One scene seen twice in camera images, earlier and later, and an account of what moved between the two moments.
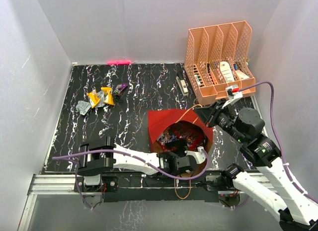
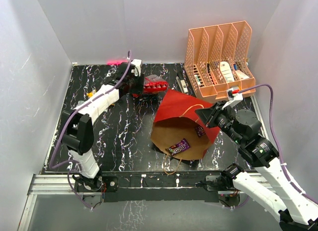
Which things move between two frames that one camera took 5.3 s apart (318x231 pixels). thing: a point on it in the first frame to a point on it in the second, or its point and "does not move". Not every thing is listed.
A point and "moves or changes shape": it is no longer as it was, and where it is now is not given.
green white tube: [198, 79] does not move
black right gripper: [208, 115] does not move
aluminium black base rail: [195, 187] does not move
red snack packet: [189, 133] to [153, 83]
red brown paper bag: [158, 119] moves or changes shape
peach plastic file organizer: [216, 56] does not move
